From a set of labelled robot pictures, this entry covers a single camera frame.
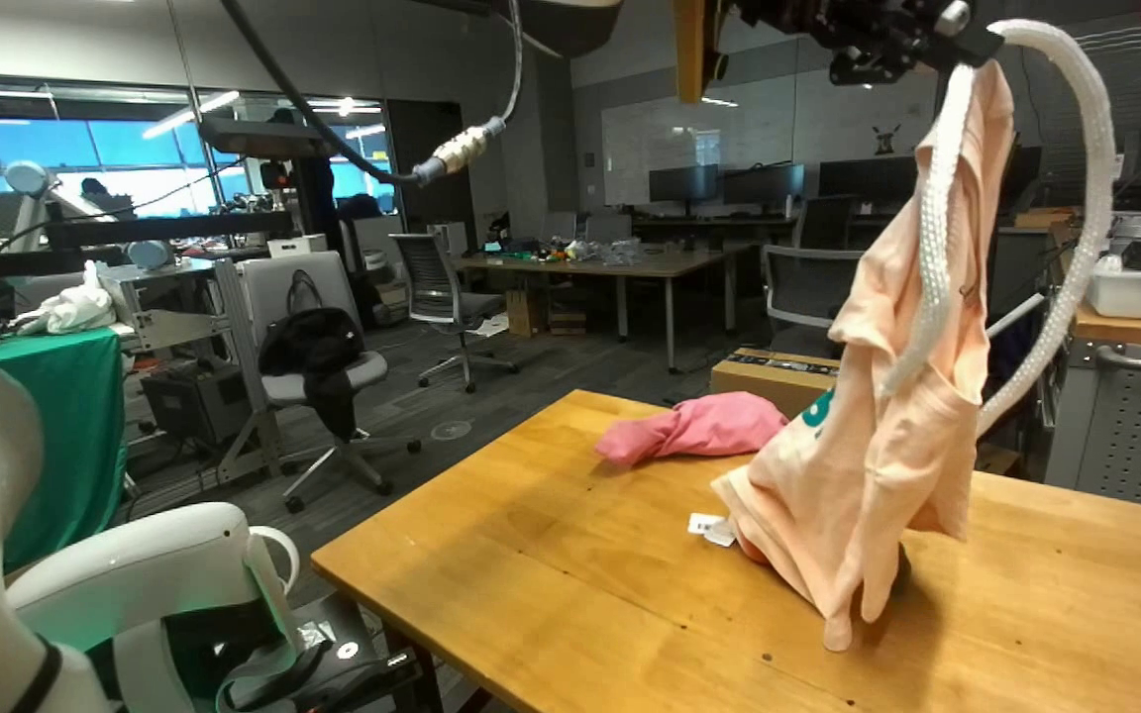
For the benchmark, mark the black jacket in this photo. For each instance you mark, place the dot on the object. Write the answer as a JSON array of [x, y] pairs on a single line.
[[313, 352]]

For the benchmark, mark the white Franka Panda arm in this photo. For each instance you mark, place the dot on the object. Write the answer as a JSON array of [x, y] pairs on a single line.
[[135, 568]]

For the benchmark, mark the long wooden desk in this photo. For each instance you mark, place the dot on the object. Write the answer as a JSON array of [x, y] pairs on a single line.
[[596, 265]]

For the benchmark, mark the black mesh office chair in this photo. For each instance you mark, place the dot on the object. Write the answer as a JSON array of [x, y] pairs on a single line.
[[810, 290]]

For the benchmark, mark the pale peach shirt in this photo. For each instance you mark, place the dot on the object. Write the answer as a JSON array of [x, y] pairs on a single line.
[[891, 436]]

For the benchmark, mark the yellow post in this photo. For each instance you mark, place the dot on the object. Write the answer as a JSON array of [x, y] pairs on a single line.
[[690, 44]]

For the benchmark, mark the green table cloth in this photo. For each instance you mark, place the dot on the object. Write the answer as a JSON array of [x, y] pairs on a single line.
[[61, 436]]

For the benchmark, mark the grey office chair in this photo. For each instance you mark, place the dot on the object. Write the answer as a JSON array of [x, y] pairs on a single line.
[[434, 282]]

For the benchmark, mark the wooden-top metal cart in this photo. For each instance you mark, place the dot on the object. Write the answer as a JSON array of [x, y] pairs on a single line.
[[1127, 398]]

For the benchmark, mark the black computer monitor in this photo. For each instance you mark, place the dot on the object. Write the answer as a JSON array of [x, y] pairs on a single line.
[[686, 185], [770, 179]]

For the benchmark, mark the hot pink cloth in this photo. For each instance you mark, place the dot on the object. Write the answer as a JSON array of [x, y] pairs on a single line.
[[696, 428]]

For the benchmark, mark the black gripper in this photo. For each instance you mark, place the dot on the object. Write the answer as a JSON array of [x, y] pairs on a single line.
[[863, 35]]

